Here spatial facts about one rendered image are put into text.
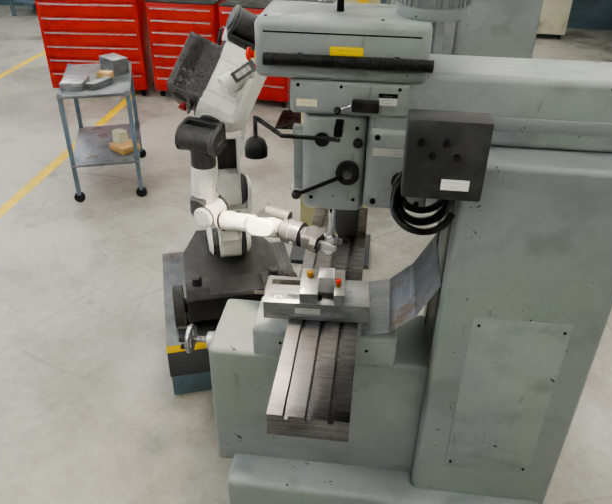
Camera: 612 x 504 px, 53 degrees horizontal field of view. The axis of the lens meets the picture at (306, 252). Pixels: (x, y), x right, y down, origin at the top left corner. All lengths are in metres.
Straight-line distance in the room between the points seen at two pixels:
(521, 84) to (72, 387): 2.52
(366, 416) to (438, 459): 0.31
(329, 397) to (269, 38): 1.00
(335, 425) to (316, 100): 0.90
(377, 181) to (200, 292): 1.22
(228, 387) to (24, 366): 1.47
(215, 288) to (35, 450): 1.07
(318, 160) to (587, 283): 0.87
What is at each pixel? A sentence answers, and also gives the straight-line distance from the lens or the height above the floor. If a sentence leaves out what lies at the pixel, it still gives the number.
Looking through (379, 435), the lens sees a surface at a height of 0.39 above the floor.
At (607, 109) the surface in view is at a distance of 1.87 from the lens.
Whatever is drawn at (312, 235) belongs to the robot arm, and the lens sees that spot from 2.10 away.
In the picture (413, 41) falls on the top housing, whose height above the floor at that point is 1.85.
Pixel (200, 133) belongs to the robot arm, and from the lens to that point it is 2.18.
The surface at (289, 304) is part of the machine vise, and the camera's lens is 2.03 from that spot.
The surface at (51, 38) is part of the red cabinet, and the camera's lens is 7.37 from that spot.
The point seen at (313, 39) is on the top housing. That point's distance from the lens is 1.72.
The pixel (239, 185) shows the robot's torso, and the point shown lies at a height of 1.06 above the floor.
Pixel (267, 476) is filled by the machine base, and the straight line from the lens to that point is 2.57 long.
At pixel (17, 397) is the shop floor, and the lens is 3.41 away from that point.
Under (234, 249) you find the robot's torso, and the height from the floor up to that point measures 0.68.
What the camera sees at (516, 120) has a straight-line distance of 1.82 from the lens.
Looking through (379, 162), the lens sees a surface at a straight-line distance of 1.83.
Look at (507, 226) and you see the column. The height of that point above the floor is 1.38.
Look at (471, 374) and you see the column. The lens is 2.15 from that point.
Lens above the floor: 2.24
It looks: 32 degrees down
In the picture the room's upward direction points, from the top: 1 degrees clockwise
